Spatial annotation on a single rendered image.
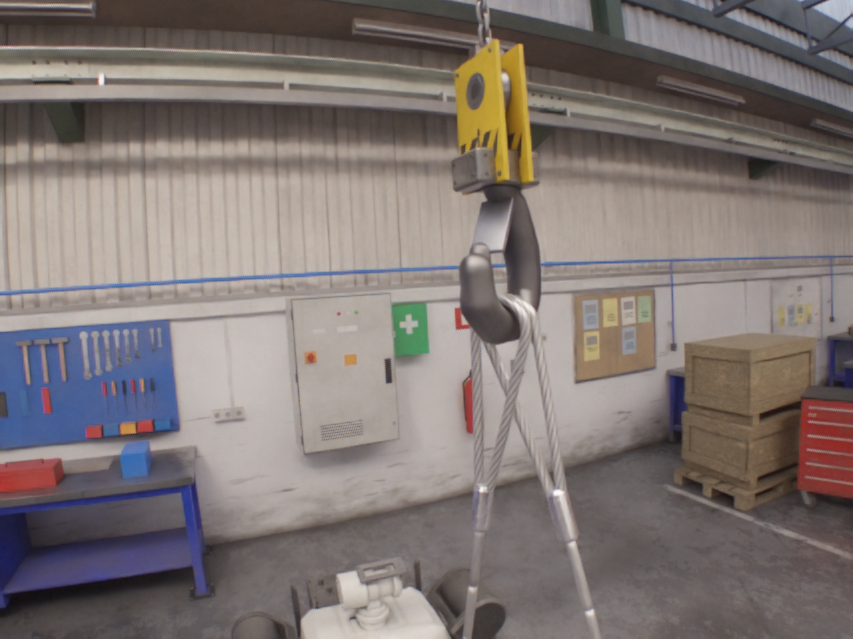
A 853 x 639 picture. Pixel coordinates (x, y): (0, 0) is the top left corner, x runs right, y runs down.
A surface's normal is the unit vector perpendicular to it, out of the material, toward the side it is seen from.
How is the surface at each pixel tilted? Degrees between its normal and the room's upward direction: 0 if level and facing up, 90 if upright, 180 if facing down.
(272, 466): 90
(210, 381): 90
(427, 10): 90
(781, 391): 90
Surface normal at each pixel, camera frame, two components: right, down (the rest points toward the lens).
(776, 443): 0.32, 0.04
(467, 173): -0.91, 0.07
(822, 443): -0.74, 0.07
